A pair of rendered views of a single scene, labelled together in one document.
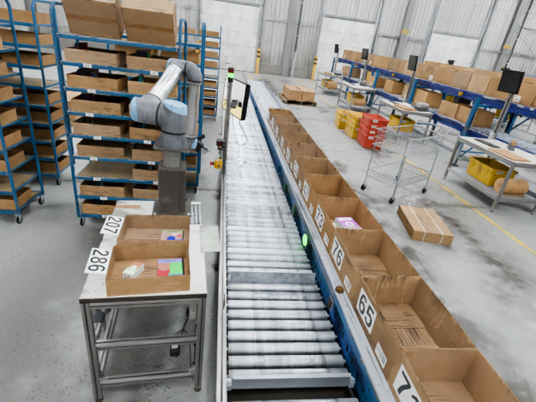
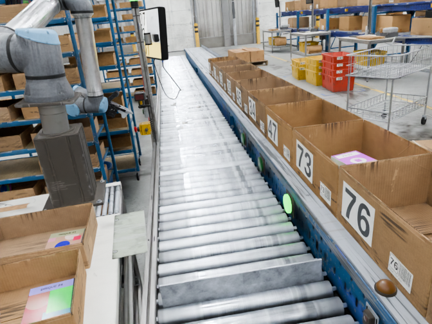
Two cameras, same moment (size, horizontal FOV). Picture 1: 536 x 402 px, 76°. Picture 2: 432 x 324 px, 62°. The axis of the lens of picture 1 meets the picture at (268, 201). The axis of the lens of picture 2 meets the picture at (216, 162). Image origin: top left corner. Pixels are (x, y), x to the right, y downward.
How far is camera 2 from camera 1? 0.83 m
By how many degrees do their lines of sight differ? 5
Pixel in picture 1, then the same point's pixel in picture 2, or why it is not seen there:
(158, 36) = not seen: outside the picture
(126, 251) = not seen: outside the picture
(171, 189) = (63, 168)
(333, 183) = (311, 113)
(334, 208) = (324, 143)
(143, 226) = (21, 233)
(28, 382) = not seen: outside the picture
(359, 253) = (393, 206)
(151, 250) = (15, 274)
